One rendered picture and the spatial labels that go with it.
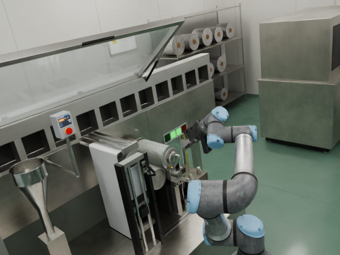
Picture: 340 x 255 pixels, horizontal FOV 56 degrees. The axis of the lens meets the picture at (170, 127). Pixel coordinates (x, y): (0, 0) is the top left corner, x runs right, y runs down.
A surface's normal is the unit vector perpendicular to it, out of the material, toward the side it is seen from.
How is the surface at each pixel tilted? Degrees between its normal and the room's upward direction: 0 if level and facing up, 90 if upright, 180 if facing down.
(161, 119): 90
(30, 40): 90
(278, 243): 0
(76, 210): 90
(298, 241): 0
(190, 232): 0
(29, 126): 90
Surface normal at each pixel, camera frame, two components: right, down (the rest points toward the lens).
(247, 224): -0.02, -0.92
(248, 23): -0.67, 0.36
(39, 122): 0.73, 0.15
